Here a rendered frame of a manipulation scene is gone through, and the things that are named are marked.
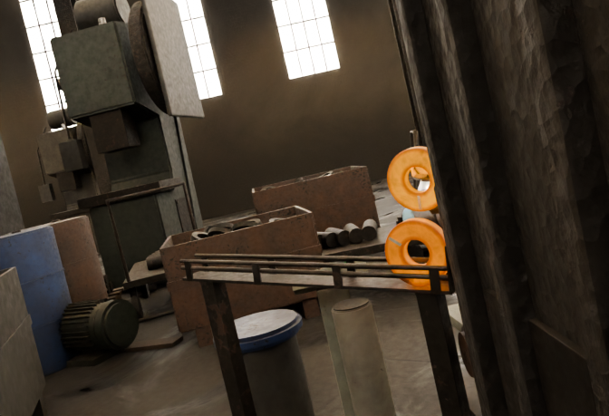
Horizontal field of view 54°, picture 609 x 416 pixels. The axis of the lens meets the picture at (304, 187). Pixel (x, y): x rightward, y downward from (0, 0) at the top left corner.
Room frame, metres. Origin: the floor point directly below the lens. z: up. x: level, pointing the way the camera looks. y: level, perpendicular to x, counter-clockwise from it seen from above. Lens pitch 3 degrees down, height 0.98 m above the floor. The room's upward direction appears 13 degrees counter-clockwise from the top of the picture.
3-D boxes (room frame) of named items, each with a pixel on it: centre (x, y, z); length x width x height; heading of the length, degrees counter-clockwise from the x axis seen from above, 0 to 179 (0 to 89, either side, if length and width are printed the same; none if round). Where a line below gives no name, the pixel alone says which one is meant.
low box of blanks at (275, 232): (3.81, 0.49, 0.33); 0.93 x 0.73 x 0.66; 98
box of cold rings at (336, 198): (5.47, -0.03, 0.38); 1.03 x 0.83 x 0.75; 94
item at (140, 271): (4.95, 1.26, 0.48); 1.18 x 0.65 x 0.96; 11
